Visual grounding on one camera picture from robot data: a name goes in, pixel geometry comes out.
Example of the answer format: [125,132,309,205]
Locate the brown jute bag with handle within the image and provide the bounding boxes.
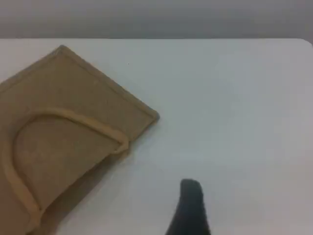
[0,45,161,235]

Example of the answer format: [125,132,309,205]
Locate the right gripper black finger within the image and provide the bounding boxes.
[165,178,211,235]

